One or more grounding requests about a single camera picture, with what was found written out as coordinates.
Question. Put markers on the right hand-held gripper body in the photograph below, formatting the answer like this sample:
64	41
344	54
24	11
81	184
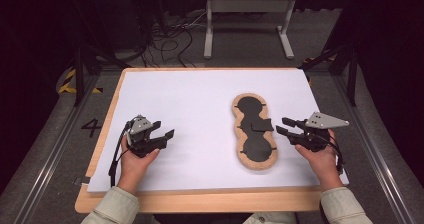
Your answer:
325	120

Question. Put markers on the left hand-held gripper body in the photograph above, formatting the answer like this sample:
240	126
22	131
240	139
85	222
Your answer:
140	125

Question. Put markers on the beige plush pad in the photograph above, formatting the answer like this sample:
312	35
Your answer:
250	110

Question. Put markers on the person's left hand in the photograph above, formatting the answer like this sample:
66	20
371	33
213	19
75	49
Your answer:
133	169

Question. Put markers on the person's right hand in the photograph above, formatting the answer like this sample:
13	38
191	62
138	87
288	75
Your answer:
325	165

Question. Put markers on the black tripod stand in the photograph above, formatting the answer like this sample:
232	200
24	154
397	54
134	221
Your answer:
79	77
352	80

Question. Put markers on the wooden board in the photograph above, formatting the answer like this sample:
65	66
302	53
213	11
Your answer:
200	202

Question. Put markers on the yellow black hazard tape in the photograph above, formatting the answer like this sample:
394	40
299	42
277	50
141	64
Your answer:
68	79

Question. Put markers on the person's pale jacket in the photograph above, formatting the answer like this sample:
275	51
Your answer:
266	219

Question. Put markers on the grey metal stand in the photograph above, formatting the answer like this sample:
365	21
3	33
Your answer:
248	4

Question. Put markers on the grey metal floor rail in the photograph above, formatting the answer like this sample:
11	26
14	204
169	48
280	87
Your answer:
376	164
50	164

